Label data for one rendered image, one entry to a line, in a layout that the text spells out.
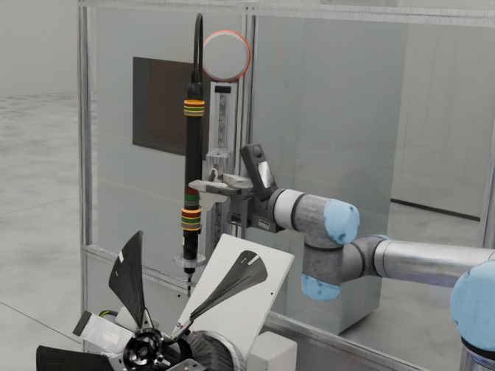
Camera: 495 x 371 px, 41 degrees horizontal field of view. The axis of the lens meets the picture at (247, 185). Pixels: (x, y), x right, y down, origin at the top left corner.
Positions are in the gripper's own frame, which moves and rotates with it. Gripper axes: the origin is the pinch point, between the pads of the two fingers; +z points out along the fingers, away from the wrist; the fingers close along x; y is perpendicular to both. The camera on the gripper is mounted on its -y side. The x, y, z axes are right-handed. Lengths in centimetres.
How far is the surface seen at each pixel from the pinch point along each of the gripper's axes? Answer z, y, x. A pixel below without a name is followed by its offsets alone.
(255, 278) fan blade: -3.4, 26.1, 14.5
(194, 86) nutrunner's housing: 4.5, -19.0, 0.2
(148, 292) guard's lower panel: 92, 77, 72
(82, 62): 131, -12, 71
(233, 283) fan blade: 2.8, 29.0, 14.3
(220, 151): 43, 8, 55
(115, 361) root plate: 25, 51, -4
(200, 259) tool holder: 3.0, 19.7, 2.1
